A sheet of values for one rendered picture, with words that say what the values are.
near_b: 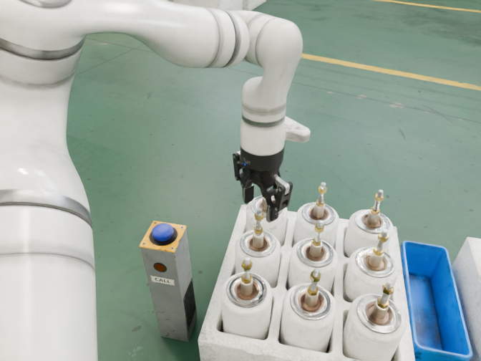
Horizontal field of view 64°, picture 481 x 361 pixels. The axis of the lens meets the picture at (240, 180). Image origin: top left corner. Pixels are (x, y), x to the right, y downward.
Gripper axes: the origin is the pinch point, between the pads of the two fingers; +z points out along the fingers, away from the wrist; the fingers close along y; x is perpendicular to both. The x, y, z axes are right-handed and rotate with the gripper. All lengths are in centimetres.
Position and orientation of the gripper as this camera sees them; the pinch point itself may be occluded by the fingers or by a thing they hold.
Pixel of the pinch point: (260, 205)
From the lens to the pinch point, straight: 74.6
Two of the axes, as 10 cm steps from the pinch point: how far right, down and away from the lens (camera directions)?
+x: 7.8, -3.8, 4.9
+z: 0.0, 7.9, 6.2
